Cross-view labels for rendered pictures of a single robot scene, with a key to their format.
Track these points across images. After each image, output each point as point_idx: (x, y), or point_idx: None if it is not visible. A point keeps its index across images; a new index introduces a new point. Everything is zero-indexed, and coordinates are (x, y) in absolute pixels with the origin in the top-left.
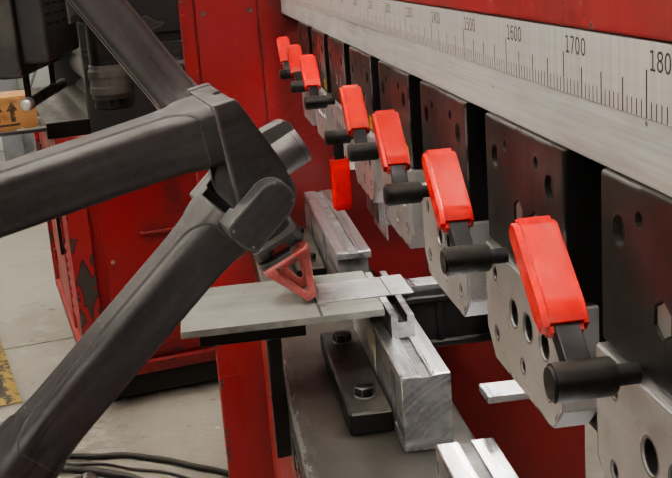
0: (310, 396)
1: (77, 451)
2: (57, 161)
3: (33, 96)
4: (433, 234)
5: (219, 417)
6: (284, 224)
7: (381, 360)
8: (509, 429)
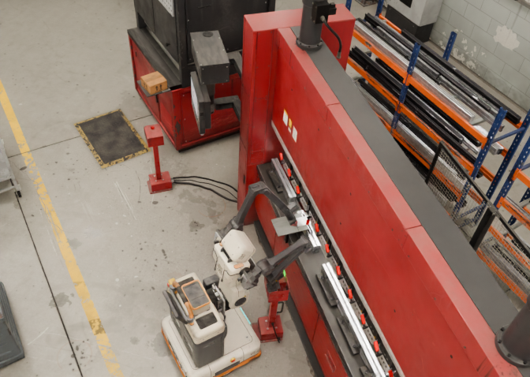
0: (293, 237)
1: (180, 174)
2: (289, 252)
3: None
4: (330, 257)
5: (215, 159)
6: (293, 217)
7: (307, 236)
8: None
